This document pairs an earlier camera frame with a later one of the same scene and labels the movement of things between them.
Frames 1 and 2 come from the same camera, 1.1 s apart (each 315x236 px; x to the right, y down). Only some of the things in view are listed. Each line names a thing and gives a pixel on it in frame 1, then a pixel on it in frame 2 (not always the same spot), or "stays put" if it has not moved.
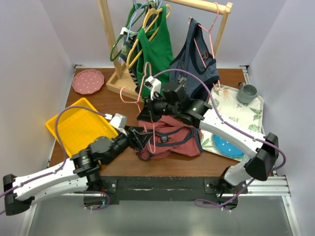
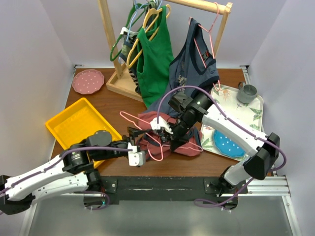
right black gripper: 148,113 → 176,139
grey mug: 246,93 stays put
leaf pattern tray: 225,101 stays put
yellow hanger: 156,11 stays put
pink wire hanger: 136,102 → 150,155
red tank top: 172,135 stays put
